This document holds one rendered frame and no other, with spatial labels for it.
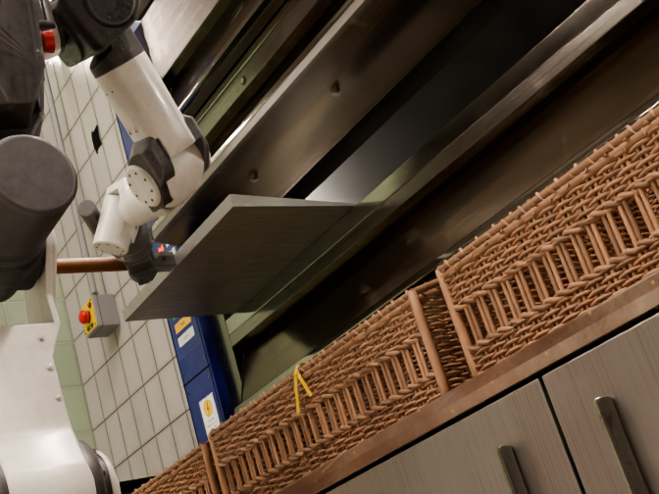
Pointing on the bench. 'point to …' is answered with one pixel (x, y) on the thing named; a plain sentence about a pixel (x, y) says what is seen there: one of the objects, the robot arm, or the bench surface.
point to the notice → (209, 413)
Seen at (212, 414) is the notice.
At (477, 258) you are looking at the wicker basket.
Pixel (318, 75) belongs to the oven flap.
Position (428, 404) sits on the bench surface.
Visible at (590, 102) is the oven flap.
